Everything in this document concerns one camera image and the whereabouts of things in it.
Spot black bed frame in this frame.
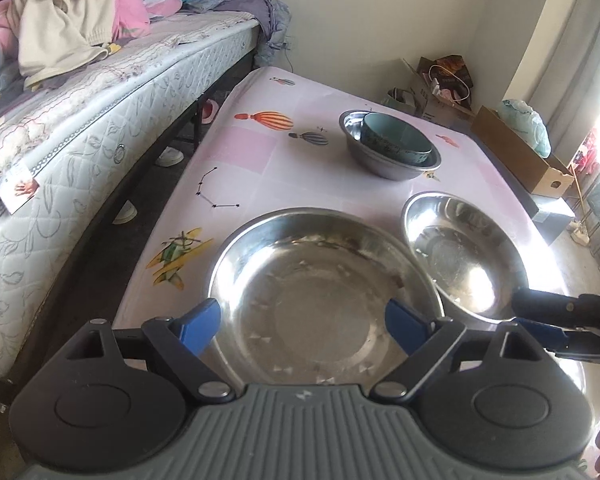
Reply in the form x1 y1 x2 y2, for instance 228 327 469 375
10 42 258 376

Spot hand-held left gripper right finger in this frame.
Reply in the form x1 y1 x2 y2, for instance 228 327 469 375
372 297 543 401

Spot deep steel bowl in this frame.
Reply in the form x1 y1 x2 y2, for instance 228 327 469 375
339 109 442 182

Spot white quilted mattress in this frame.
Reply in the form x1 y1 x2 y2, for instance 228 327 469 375
0 12 261 378

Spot white cable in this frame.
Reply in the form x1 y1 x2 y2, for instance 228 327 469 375
279 35 295 72

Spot open cardboard box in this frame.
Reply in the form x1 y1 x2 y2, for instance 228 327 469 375
470 105 576 196

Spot white slipper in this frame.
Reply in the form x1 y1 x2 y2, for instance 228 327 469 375
155 146 185 167
112 200 138 225

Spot green waste bin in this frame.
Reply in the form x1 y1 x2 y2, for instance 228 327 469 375
387 87 423 113

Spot grey purple bedding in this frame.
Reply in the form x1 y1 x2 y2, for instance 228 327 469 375
182 0 292 68

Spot cream garment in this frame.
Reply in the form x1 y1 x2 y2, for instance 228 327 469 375
7 0 131 92

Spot large steel bowl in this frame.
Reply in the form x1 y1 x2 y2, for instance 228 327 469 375
207 207 448 386

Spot mattress tag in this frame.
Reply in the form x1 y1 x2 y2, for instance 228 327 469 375
0 162 43 211

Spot pale window curtain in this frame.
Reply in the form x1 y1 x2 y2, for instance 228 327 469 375
507 0 600 126

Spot pink printed tablecloth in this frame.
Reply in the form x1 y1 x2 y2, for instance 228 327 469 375
112 66 588 401

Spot wooden stick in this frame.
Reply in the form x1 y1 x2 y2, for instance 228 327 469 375
572 175 593 241

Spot shallow steel bowl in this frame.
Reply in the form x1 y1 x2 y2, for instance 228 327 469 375
401 191 530 323

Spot pale green plastic bag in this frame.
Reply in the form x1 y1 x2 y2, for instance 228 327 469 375
496 99 552 158

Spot printed carton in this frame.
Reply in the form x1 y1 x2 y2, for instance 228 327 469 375
385 57 476 128

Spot pile of clothes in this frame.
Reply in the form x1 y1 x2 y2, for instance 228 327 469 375
0 0 153 61

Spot grey carton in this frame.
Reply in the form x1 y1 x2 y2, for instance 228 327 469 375
517 180 577 248

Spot teal ceramic bowl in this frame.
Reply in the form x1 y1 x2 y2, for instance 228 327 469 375
360 112 437 167

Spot pink hanging clothes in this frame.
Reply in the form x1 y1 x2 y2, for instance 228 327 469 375
570 127 600 176

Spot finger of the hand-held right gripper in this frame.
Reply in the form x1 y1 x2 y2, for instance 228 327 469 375
514 316 600 361
511 286 600 328

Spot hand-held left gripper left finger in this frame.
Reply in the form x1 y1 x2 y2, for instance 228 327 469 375
65 297 233 403

